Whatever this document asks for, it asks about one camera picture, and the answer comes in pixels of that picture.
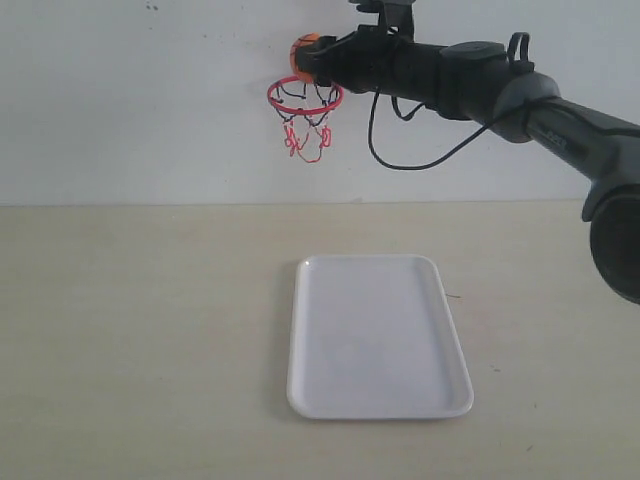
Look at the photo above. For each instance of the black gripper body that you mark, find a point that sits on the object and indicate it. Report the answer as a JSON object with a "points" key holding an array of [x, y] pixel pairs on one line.
{"points": [[358, 61]]}

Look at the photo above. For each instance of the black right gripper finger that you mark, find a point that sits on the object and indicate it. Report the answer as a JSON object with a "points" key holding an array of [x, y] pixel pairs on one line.
{"points": [[309, 47]]}

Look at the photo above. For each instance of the small orange basketball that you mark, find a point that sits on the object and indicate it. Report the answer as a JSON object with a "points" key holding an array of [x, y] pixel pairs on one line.
{"points": [[300, 73]]}

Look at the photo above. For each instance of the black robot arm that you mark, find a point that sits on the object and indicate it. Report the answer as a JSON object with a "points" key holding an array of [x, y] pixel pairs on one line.
{"points": [[498, 87]]}

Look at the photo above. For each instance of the red mini basketball hoop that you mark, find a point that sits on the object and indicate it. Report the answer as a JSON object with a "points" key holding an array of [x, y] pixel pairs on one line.
{"points": [[304, 110]]}

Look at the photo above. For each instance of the white rectangular plastic tray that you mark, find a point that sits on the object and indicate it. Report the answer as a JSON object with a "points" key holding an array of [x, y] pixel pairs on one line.
{"points": [[372, 337]]}

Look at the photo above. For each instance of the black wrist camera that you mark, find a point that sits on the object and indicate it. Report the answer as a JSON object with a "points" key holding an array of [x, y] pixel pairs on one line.
{"points": [[393, 15]]}

